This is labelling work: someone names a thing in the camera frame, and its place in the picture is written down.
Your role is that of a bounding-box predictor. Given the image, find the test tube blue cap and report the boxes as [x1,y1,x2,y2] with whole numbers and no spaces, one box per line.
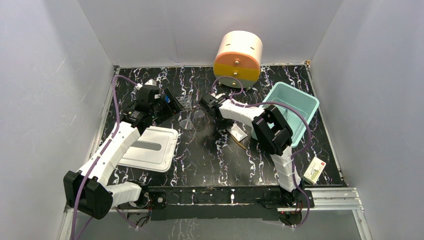
[164,95,171,103]

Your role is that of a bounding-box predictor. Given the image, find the small white sachet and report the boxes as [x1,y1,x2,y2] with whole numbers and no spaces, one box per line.
[227,123,248,142]

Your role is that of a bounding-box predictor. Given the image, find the yellow rubber tubing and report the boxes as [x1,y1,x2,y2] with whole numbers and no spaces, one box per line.
[232,137,247,150]

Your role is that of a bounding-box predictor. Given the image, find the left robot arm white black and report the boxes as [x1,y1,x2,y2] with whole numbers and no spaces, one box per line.
[63,85,183,220]

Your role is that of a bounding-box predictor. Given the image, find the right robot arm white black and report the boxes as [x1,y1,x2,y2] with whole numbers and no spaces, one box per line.
[199,93,312,208]

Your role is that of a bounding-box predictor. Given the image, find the clear test tube rack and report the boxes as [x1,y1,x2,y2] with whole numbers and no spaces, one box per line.
[176,95,192,112]

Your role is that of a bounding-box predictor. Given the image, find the small clear beaker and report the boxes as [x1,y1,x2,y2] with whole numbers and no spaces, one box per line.
[193,109,206,132]

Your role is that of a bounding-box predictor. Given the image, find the clear plastic funnel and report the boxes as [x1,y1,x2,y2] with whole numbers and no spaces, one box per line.
[179,111,194,130]

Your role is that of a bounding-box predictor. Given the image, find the white bin lid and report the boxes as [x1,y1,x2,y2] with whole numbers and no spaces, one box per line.
[118,126,179,173]

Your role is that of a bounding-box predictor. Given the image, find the round pastel drawer cabinet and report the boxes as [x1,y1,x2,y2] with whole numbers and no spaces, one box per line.
[213,30,263,89]

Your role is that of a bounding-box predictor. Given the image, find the teal plastic bin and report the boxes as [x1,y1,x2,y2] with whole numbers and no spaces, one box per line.
[259,82,320,148]

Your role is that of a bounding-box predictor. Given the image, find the small white card box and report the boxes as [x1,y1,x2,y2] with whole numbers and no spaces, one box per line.
[302,156,327,185]

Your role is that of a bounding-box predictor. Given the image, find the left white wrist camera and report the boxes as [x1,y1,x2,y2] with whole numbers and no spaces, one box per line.
[135,78,160,91]

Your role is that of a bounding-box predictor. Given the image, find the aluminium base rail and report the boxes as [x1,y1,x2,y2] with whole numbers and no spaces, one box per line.
[79,186,364,227]

